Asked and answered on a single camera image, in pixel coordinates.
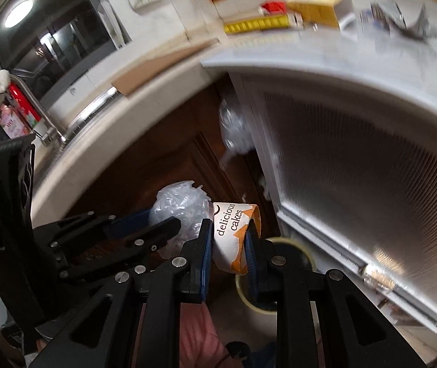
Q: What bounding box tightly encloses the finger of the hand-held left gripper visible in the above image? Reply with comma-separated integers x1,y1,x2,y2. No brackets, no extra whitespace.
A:
34,209,154,255
55,217,183,282

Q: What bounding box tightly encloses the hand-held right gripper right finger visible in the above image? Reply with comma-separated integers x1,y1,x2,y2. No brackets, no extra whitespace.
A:
243,225,437,368

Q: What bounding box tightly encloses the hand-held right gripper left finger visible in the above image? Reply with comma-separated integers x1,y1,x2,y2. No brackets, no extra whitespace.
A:
29,218,215,368

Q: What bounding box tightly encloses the cream round trash bin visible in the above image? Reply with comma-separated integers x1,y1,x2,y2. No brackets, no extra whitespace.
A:
235,237,316,316

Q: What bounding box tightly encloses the white orange paper cake wrapper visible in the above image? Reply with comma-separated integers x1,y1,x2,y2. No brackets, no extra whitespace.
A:
211,201,262,274

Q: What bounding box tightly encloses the clear plastic bag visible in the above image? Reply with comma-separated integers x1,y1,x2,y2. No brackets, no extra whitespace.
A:
149,180,211,259

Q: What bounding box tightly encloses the brown wooden cabinet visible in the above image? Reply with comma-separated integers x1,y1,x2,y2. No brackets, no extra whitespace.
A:
46,77,280,238

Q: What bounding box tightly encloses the pink quilted clothing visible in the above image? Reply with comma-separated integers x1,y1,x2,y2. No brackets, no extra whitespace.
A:
178,303,238,368

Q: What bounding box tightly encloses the pink packet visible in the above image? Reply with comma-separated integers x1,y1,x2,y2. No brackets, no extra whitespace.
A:
0,103,31,139

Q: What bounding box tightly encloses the hanging white plastic bag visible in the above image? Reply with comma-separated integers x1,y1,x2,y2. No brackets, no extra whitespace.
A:
218,98,259,169

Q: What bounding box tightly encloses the white cabinet ribbed glass door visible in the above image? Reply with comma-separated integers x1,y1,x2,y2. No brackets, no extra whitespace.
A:
201,56,437,334

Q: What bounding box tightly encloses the brown cardboard strip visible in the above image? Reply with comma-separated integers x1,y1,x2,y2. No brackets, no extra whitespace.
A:
111,38,219,96

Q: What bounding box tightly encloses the dark window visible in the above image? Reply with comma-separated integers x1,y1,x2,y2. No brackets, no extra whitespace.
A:
0,0,133,96

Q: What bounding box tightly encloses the long yellow box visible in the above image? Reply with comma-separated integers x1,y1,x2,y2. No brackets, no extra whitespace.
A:
224,14,304,35

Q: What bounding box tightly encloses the red white packet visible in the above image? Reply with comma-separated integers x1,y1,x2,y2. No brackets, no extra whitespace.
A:
261,1,288,18

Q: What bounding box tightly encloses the yellow cardboard box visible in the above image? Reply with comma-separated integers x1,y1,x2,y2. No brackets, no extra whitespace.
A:
288,0,357,31

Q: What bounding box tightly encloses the crumpled silver wrapper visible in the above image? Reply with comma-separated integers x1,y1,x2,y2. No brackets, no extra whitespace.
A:
358,2,437,41

